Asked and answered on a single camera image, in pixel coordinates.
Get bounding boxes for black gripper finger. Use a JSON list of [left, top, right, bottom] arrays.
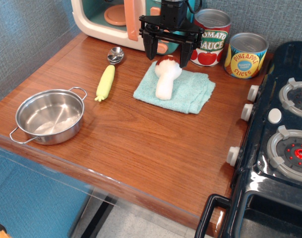
[[180, 42, 192, 68], [143, 32, 158, 60]]

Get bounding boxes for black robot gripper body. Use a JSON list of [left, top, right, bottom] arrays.
[[139, 0, 204, 49]]

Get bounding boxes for small stainless steel pot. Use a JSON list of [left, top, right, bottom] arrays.
[[9, 87, 87, 145]]

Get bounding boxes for plush white brown mushroom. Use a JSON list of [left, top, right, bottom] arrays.
[[154, 55, 182, 100]]

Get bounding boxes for tomato sauce can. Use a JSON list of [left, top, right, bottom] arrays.
[[190, 8, 232, 66]]

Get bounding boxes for teal toy microwave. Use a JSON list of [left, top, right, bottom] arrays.
[[71, 0, 181, 55]]

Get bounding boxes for light blue folded cloth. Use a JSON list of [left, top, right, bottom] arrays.
[[133, 62, 216, 114]]

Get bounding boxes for pineapple slices can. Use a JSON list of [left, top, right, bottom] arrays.
[[224, 32, 269, 79]]

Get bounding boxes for dark blue toy stove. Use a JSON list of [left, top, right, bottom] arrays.
[[195, 41, 302, 238]]

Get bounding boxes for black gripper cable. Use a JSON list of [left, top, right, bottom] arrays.
[[185, 0, 203, 14]]

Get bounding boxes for spoon with yellow-green handle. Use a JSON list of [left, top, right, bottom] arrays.
[[95, 47, 124, 102]]

